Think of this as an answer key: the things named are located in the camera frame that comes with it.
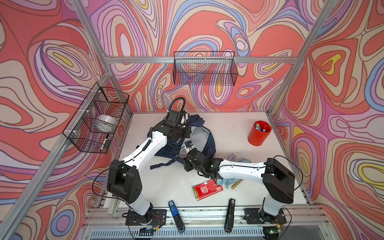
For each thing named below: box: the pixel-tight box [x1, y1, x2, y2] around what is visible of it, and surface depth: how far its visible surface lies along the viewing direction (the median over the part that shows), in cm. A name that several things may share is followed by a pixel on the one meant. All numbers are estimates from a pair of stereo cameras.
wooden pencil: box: [231, 179, 244, 190], surface depth 86 cm
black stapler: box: [224, 198, 236, 233], surface depth 73 cm
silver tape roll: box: [90, 114, 118, 134], surface depth 73 cm
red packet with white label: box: [192, 179, 224, 201], surface depth 84 cm
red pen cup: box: [247, 120, 272, 147], surface depth 98 cm
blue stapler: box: [168, 200, 186, 234], surface depth 73 cm
